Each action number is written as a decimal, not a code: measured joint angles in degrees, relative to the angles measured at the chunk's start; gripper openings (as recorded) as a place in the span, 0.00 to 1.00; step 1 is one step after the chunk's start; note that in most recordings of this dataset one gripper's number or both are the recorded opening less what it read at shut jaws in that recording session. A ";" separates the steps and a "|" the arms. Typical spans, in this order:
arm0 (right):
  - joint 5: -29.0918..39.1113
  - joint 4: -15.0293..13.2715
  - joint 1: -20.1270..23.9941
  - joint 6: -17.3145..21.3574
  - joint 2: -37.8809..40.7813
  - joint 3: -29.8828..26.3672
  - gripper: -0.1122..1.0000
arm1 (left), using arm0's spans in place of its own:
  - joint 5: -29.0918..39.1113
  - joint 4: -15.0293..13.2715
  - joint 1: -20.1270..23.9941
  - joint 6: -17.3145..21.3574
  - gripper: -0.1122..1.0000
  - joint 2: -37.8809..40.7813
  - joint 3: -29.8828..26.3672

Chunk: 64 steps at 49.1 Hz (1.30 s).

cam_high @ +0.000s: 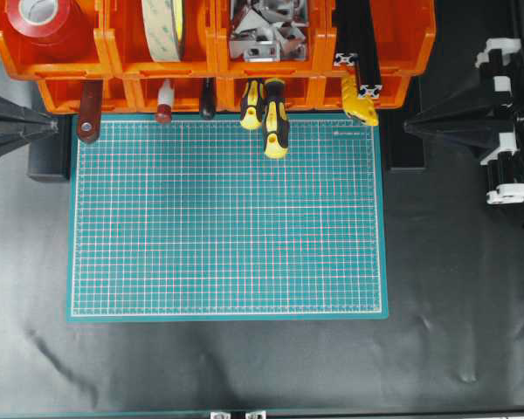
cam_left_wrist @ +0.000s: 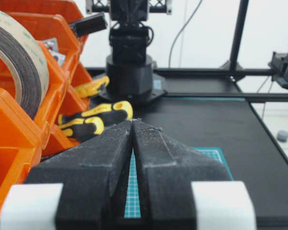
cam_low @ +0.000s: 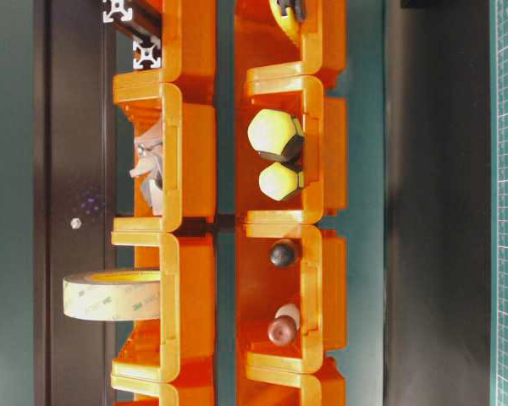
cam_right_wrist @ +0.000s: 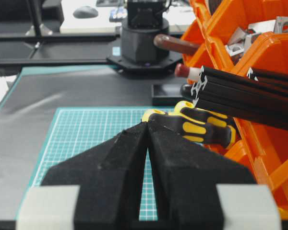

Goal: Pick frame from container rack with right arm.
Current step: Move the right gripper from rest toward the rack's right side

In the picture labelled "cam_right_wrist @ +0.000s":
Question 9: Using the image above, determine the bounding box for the grey computer mouse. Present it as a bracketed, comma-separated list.
[73, 6, 99, 19]

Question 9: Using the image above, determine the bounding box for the orange container rack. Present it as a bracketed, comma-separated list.
[182, 0, 288, 220]

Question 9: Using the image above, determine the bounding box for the silver corner brackets pile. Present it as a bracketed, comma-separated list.
[225, 16, 288, 59]

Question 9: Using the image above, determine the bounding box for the black rectangular tray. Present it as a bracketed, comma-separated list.
[151, 84, 190, 106]

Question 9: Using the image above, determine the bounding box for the black aluminium extrusion frame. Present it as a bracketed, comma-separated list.
[191, 66, 288, 130]

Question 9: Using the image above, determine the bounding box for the yellow black screwdriver long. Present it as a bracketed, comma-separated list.
[141, 109, 237, 149]

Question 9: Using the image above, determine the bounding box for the black tripod stand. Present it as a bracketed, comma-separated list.
[25, 0, 53, 37]

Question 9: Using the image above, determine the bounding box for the brown wooden handle tool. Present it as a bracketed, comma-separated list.
[153, 34, 201, 55]

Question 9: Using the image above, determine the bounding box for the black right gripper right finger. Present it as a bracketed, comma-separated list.
[147, 121, 256, 228]

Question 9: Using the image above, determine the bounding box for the green cutting mat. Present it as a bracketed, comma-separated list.
[15, 107, 180, 221]

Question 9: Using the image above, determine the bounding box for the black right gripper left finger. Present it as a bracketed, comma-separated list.
[41, 122, 148, 230]

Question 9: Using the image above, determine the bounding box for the dark handled tool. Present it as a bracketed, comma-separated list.
[180, 84, 193, 101]

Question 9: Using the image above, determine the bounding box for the yellow black screwdriver short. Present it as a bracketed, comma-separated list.
[174, 101, 236, 127]

